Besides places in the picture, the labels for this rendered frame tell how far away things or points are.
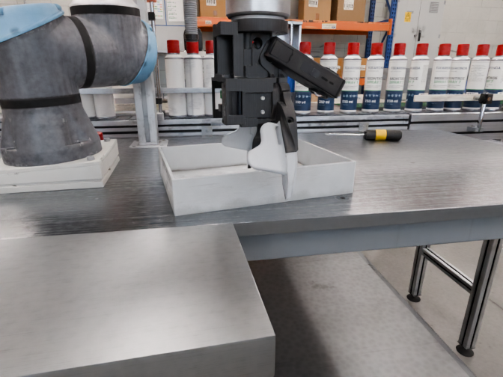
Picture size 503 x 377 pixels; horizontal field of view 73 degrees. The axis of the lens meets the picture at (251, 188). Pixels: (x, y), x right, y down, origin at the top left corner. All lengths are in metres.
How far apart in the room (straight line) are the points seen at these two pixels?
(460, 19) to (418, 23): 1.12
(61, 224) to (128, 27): 0.36
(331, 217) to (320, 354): 0.72
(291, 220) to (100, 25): 0.45
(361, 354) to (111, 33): 1.03
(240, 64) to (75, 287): 0.29
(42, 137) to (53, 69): 0.10
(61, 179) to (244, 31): 0.36
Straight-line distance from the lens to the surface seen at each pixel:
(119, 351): 0.27
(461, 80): 1.32
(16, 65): 0.62
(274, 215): 0.45
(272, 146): 0.40
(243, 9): 0.42
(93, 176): 0.60
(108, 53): 0.66
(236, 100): 0.41
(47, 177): 0.61
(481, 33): 7.55
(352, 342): 1.19
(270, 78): 0.41
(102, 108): 1.04
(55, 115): 0.62
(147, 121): 0.89
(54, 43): 0.63
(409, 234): 0.58
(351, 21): 5.29
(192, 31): 0.92
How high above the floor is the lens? 1.01
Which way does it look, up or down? 19 degrees down
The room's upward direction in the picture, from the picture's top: straight up
